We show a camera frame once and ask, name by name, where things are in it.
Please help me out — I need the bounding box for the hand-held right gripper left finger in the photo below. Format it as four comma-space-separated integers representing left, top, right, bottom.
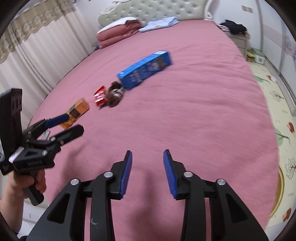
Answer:
26, 150, 133, 241

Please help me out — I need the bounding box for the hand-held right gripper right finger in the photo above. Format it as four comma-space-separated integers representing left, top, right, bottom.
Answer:
163, 149, 270, 241

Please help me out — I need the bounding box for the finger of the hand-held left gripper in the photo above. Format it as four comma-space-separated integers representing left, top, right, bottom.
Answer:
23, 113, 70, 139
50, 125, 84, 146

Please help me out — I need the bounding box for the orange carton box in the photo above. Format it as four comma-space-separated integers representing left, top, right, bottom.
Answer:
60, 98, 90, 130

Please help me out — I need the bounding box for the person's left forearm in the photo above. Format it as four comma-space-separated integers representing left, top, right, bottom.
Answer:
0, 195, 26, 234

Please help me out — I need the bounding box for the person's left hand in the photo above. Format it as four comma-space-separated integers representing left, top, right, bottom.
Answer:
3, 170, 47, 204

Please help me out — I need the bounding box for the red candy wrapper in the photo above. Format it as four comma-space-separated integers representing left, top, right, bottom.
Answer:
93, 86, 108, 107

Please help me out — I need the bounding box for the brown snack packet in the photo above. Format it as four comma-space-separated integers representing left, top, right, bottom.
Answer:
106, 81, 126, 108

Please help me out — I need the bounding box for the cream curtain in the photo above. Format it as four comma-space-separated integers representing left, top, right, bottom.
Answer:
0, 0, 97, 116

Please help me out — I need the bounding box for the bed with pink sheet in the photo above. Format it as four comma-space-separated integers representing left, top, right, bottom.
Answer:
29, 20, 280, 241

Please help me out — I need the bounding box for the blue carton box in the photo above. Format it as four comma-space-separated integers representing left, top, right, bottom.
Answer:
116, 50, 173, 90

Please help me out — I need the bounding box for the folded pink quilt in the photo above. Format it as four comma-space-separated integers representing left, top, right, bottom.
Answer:
96, 17, 142, 49

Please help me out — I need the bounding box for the cream patterned floor mat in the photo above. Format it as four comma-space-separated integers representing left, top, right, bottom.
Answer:
246, 60, 296, 232

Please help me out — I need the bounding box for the folded light blue blanket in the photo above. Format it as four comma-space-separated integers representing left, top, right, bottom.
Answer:
139, 17, 179, 33

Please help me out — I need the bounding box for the grey nightstand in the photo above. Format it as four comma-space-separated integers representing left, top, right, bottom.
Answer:
225, 31, 249, 57

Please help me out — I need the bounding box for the tufted green bed headboard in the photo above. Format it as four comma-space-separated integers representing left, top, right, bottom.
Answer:
97, 0, 214, 35

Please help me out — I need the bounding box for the black clothing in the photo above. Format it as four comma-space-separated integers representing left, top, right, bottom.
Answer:
218, 20, 248, 35

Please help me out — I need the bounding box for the white sliding door wardrobe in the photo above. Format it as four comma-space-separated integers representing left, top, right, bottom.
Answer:
254, 0, 296, 77

